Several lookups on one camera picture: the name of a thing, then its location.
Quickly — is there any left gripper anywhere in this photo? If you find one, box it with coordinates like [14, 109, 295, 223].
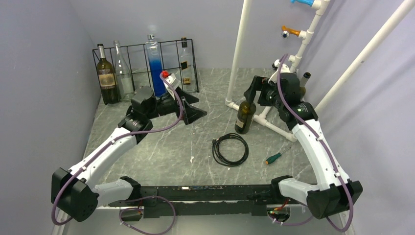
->
[146, 86, 207, 124]

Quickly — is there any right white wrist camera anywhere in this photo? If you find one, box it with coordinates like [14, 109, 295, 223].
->
[268, 59, 290, 83]

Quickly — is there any clear square liquor bottle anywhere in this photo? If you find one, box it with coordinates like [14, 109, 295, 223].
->
[179, 37, 197, 93]

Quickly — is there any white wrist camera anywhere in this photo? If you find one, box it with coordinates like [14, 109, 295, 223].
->
[160, 70, 181, 97]
[268, 59, 290, 83]

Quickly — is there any aluminium rail frame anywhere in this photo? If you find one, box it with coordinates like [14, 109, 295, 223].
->
[51, 201, 356, 235]

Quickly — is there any clear round glass bottle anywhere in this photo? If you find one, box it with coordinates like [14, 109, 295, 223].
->
[113, 40, 135, 101]

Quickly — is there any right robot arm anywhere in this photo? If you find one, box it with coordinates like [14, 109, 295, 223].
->
[244, 72, 363, 219]

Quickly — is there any blue rectangular glass bottle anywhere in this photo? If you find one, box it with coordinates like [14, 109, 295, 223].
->
[145, 34, 166, 97]

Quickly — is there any blue plastic peg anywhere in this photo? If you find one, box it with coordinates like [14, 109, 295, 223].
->
[290, 0, 314, 7]

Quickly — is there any dark green wine bottle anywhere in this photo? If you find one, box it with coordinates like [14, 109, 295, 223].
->
[234, 100, 256, 134]

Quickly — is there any black wire wine rack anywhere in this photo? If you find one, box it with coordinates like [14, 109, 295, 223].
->
[92, 38, 199, 102]

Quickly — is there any brown-green wine bottle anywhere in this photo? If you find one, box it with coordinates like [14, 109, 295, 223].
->
[300, 72, 311, 99]

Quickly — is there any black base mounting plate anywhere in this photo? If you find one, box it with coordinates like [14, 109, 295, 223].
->
[109, 184, 296, 218]

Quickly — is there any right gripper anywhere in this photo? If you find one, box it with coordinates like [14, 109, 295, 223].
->
[244, 75, 284, 109]

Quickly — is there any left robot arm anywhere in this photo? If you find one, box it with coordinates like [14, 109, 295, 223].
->
[51, 86, 207, 222]

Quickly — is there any coiled black cable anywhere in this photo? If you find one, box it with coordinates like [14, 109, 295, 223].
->
[212, 133, 250, 167]

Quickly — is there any orange plastic peg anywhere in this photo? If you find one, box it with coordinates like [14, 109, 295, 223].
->
[281, 25, 300, 38]

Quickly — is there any green handled screwdriver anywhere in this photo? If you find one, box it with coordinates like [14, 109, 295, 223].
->
[265, 147, 291, 165]

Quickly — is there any olive green wine bottle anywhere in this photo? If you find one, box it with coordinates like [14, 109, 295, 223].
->
[96, 44, 119, 105]

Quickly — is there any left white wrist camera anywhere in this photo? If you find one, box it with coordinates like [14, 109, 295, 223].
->
[160, 70, 181, 97]

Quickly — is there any white PVC pipe frame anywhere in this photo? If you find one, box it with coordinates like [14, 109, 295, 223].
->
[225, 0, 415, 142]

